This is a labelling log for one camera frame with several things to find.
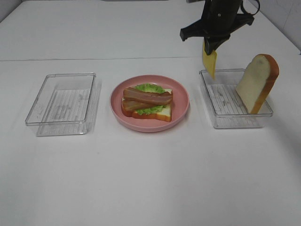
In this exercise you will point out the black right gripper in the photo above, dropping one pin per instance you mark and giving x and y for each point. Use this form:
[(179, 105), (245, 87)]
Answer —
[(219, 19)]

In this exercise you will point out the yellow cheese slice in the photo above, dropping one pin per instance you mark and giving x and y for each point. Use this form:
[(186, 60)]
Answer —
[(209, 61)]

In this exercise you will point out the green lettuce leaf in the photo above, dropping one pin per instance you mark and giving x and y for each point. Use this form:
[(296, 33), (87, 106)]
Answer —
[(148, 87)]

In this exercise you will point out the bacon strip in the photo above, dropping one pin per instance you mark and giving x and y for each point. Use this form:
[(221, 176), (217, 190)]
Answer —
[(147, 97), (130, 105)]

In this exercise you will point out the clear right plastic tray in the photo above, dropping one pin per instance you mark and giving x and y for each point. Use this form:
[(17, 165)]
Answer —
[(224, 106)]

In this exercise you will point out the clear plastic tray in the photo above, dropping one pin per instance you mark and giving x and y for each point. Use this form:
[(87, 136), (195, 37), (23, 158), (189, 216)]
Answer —
[(64, 105), (224, 106)]

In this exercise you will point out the pink round plate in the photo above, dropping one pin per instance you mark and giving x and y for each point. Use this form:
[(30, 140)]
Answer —
[(180, 104)]

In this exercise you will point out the clear left plastic tray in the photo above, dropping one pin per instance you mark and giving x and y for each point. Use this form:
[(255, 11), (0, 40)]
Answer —
[(64, 105)]

